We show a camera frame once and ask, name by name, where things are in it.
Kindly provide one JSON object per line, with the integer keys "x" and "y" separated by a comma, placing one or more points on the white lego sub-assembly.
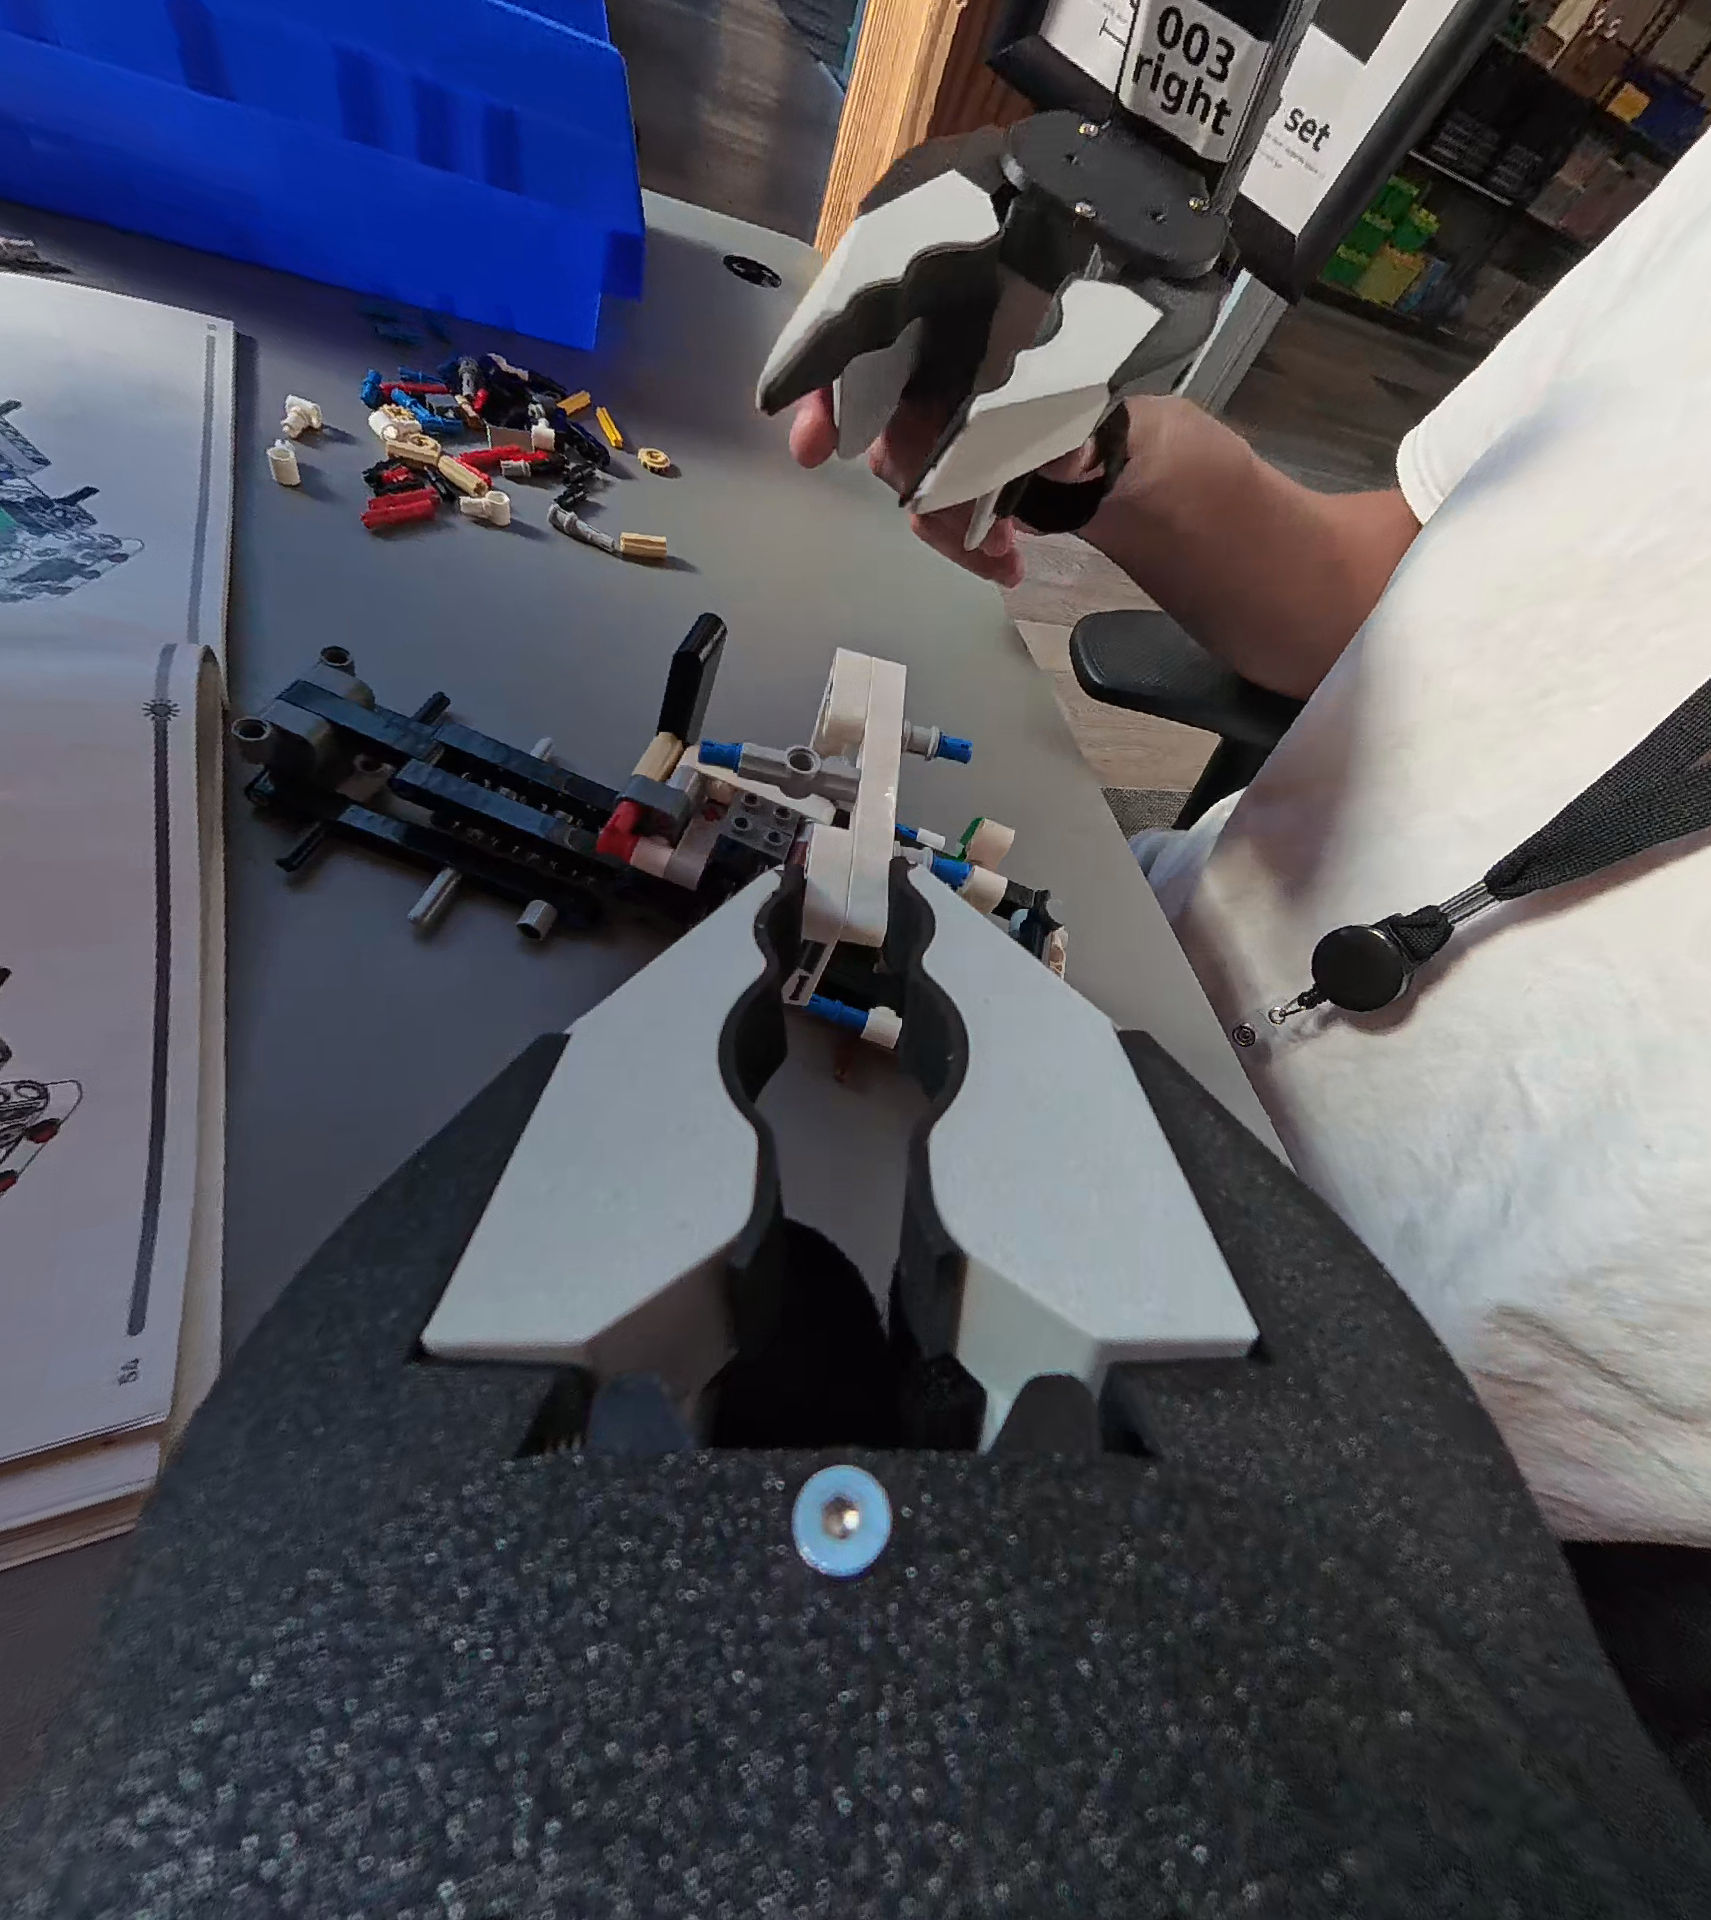
{"x": 861, "y": 811}

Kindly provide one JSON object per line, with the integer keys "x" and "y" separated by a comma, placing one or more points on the black badge reel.
{"x": 1373, "y": 963}

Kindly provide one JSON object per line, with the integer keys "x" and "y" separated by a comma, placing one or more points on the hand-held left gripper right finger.
{"x": 1079, "y": 1200}

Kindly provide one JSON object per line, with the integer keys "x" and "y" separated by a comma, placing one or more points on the storage shelving with bins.
{"x": 1515, "y": 180}

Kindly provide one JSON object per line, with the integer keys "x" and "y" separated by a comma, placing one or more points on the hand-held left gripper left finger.
{"x": 600, "y": 1184}

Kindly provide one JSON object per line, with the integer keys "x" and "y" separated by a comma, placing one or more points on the black lego chassis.
{"x": 464, "y": 794}

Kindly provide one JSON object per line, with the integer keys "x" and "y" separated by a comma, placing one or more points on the person's right forearm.
{"x": 1305, "y": 584}

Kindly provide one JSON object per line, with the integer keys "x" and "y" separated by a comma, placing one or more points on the pile of colourful lego pieces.
{"x": 480, "y": 458}

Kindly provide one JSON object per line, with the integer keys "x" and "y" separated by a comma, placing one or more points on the person's right hand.
{"x": 1169, "y": 481}

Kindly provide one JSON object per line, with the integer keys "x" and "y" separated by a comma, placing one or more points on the blue plastic bin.
{"x": 270, "y": 135}

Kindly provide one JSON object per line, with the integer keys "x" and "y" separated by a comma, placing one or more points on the black chair armrest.
{"x": 1169, "y": 683}

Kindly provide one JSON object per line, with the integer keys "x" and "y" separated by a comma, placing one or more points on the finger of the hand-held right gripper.
{"x": 1057, "y": 383}
{"x": 869, "y": 300}

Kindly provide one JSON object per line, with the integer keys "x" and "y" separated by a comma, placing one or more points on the wooden post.
{"x": 899, "y": 90}

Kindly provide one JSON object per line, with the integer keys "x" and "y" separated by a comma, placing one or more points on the person's dark trousers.
{"x": 1709, "y": 1724}

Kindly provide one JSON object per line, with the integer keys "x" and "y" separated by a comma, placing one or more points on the lego instruction booklet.
{"x": 30, "y": 901}

